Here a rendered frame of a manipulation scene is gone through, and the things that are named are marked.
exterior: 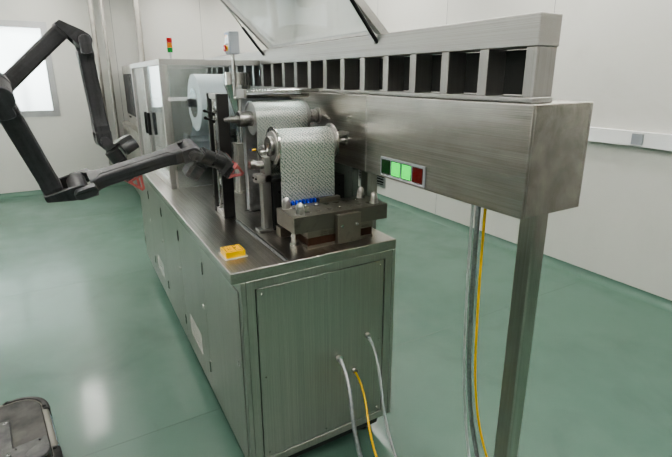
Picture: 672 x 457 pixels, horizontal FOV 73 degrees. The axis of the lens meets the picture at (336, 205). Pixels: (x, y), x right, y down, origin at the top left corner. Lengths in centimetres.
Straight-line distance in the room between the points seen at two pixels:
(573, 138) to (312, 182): 95
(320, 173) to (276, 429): 98
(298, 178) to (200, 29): 577
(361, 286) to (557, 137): 88
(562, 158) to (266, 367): 117
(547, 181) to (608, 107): 252
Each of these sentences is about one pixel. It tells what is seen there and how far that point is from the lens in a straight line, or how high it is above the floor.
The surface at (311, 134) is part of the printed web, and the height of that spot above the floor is 129.
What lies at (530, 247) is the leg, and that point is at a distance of 151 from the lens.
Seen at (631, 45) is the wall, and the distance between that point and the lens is 380.
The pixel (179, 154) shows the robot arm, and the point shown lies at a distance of 173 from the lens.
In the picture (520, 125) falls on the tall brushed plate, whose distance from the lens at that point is 128.
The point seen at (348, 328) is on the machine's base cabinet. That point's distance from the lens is 183.
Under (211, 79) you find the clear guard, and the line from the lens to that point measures 272.
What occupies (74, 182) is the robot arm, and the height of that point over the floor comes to 118.
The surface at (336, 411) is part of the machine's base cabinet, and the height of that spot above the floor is 21.
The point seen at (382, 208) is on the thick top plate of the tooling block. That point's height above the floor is 101.
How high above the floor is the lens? 151
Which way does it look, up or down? 16 degrees down
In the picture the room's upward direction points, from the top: straight up
